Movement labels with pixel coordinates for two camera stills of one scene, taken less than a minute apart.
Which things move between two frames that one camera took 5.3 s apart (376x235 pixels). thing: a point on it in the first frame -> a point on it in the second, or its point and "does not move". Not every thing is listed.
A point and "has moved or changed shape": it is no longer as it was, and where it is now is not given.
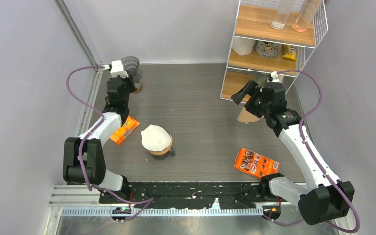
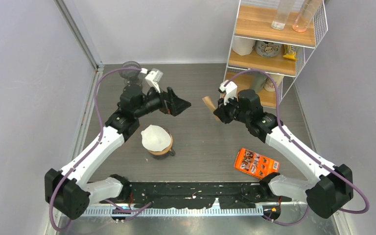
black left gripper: x=129 y=81 -> x=171 y=104
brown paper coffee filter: x=246 y=117 has moved or changed shape
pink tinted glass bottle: x=306 y=11 does not move
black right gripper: x=248 y=89 -> x=222 y=111
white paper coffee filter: x=154 y=138 does not move
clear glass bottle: x=281 y=14 does not move
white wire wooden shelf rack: x=272 y=37 does not move
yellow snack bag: x=290 y=51 does not move
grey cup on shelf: x=260 y=78 does not move
